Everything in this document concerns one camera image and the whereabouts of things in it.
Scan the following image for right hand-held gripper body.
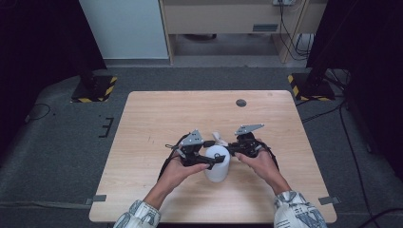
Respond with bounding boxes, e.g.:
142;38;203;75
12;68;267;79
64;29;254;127
234;123;265;159

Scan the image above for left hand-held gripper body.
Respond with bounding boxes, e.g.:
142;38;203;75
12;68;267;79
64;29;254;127
175;128;204;167

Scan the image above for paper ball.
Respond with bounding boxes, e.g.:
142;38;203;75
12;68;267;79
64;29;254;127
211;131;229;147

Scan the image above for white cylindrical bin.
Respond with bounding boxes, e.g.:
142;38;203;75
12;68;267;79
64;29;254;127
203;144;232;183

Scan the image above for person's right hand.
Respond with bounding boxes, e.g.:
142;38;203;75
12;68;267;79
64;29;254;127
234;139;288;195

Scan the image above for person's left hand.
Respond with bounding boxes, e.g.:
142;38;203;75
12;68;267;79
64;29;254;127
157;154;211;195

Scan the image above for black stand base striped edge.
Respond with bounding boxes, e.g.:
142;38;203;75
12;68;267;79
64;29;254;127
70;75;118;104
287;72;336;103

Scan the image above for grey tape strip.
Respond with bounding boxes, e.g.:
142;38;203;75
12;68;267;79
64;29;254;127
84;194;107;206
317;196;342;206

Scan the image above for light wooden desk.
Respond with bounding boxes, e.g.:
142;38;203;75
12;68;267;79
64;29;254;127
159;0;329;67

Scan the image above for white cabinet panel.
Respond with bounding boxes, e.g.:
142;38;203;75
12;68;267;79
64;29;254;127
78;0;170;61

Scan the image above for dark curtain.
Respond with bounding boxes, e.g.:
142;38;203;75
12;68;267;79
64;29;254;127
0;0;107;160
306;0;403;182

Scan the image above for right hand-held gripper black cable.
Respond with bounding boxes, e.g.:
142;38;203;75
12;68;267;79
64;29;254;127
259;142;280;171

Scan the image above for hand-held gripper black cable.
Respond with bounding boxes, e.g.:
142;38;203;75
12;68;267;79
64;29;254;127
157;134;188;182
259;142;280;171

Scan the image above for left hand-held gripper black cable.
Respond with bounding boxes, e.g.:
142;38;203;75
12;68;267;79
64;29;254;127
157;134;188;182

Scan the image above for long black floor cable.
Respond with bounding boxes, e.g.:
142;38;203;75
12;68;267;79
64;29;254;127
300;101;373;228

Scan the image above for bundle of black desk cables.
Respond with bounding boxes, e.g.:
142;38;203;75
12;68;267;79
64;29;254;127
278;0;316;62

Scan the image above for thin black floor cable loop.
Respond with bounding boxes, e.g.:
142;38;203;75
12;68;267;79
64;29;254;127
25;103;52;124

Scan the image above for thick black floor cable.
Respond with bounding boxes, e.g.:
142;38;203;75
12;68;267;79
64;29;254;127
355;206;403;228

